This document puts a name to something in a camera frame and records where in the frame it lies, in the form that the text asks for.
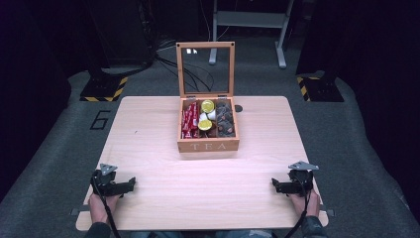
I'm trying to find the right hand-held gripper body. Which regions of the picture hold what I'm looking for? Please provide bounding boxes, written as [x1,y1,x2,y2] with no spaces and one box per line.
[286,160,320,196]

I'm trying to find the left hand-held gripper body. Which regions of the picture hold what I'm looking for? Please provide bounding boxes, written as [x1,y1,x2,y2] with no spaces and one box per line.
[90,163,124,198]

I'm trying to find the person's right hand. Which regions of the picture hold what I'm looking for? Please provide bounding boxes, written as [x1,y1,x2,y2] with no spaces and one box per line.
[288,189,321,219]

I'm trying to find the person's left hand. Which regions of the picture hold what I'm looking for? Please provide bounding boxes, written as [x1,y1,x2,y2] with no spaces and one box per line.
[87,192,121,225]

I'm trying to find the wooden tea box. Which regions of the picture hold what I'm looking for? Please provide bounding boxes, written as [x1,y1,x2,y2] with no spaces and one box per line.
[175,41,241,154]

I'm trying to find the pile of dark tea packets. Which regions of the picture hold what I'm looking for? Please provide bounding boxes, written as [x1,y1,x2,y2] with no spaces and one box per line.
[216,100,237,139]

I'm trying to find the bundle of red stick packets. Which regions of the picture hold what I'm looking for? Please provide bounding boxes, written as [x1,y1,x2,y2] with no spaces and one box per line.
[180,101,200,140]

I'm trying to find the black striped stand base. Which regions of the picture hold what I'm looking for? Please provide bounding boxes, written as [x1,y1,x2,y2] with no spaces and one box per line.
[79,67,129,103]
[295,70,345,103]

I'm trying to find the yellow lid creamer cup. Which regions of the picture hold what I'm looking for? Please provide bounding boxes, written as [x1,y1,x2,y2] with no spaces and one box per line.
[197,118,214,132]
[200,99,216,114]

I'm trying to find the grey table bracket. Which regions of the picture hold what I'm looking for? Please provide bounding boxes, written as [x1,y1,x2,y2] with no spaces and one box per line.
[69,204,91,217]
[318,204,336,218]

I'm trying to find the black floor cables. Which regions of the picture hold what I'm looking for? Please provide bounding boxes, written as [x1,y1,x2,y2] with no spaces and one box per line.
[154,39,216,94]

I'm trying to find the white metal desk frame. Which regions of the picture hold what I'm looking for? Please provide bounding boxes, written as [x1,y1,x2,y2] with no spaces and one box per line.
[208,0,295,69]

